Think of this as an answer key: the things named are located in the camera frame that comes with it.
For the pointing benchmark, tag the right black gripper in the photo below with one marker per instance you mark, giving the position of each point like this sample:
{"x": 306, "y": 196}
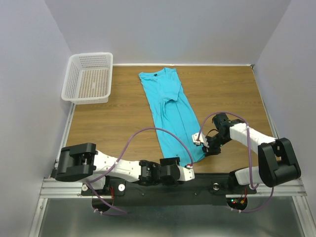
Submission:
{"x": 211, "y": 150}

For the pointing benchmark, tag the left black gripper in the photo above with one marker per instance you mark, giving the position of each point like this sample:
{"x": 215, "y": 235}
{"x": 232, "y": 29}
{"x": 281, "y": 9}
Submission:
{"x": 169, "y": 161}

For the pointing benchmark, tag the turquoise t shirt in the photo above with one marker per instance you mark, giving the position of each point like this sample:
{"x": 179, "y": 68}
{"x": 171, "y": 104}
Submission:
{"x": 172, "y": 111}

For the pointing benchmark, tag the white perforated plastic basket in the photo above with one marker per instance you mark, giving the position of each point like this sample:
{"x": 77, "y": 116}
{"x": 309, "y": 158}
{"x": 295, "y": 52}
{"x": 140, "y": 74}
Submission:
{"x": 88, "y": 78}

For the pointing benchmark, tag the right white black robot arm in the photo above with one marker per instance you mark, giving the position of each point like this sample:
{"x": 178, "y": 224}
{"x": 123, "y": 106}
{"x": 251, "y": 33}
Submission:
{"x": 271, "y": 161}

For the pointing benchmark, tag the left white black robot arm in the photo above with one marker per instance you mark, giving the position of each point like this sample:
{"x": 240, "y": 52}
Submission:
{"x": 83, "y": 163}

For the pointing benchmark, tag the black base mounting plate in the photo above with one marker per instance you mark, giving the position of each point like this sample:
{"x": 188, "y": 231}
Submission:
{"x": 195, "y": 192}

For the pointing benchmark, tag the right metal knob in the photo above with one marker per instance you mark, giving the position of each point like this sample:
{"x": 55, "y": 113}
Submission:
{"x": 216, "y": 186}

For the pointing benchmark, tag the left white knob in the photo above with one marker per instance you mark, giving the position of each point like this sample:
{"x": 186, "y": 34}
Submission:
{"x": 121, "y": 187}

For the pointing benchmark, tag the circuit board with leds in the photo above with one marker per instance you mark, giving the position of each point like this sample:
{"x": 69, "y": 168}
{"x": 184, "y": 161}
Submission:
{"x": 237, "y": 203}

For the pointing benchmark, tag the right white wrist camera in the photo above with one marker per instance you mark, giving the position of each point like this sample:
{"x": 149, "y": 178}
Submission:
{"x": 200, "y": 139}

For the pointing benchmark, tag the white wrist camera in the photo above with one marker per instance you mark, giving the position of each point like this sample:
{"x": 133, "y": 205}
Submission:
{"x": 200, "y": 139}
{"x": 186, "y": 173}

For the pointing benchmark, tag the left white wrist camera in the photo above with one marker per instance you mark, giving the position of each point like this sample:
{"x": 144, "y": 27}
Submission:
{"x": 186, "y": 173}

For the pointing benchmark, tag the aluminium frame rail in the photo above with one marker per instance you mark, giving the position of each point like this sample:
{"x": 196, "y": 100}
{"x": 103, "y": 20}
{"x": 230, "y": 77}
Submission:
{"x": 54, "y": 189}

